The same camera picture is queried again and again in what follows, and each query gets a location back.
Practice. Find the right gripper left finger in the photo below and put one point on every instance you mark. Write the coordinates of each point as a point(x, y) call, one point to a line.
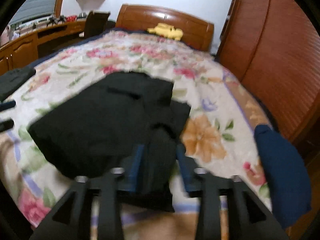
point(94, 201)

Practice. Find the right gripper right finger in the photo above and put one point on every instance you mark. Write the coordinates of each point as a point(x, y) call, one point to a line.
point(247, 216)

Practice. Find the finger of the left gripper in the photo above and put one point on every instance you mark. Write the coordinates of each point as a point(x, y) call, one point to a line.
point(6, 125)
point(7, 105)

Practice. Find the black coat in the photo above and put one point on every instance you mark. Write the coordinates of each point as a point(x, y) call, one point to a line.
point(126, 116)

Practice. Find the folded dark grey garment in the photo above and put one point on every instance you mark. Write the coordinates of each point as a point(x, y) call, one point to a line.
point(13, 80)

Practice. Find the folded navy blue garment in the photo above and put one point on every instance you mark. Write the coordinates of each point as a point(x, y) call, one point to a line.
point(286, 175)

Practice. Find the wooden desk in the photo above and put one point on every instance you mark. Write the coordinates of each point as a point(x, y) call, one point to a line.
point(25, 49)

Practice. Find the floral bed blanket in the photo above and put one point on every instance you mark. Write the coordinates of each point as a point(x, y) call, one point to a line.
point(219, 133)

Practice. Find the red basket on desk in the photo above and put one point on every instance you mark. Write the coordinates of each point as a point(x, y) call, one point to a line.
point(71, 18)

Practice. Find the dark brown chair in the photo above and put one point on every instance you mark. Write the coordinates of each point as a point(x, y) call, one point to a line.
point(96, 23)

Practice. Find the wooden louvered wardrobe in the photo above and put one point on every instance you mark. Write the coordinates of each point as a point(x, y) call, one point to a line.
point(273, 50)

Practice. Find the yellow plush toy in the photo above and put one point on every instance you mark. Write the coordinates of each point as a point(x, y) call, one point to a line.
point(166, 31)

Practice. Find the wooden bed headboard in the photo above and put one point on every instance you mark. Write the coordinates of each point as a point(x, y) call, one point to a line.
point(197, 33)

